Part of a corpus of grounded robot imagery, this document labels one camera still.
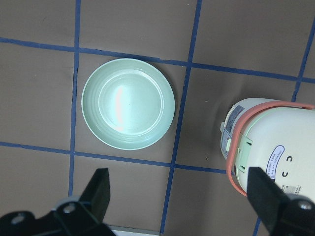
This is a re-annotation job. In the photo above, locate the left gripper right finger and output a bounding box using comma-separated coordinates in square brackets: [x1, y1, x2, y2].
[247, 167, 288, 231]

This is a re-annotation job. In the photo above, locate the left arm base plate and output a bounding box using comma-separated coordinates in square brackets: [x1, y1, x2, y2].
[109, 226, 160, 236]

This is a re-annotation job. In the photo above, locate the far green plate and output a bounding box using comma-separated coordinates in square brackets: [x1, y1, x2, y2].
[81, 59, 175, 150]

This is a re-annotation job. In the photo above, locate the white rice cooker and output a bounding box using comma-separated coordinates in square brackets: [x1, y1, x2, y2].
[220, 98, 315, 199]

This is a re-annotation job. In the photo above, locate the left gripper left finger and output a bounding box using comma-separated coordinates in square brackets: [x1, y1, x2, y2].
[79, 168, 110, 222]

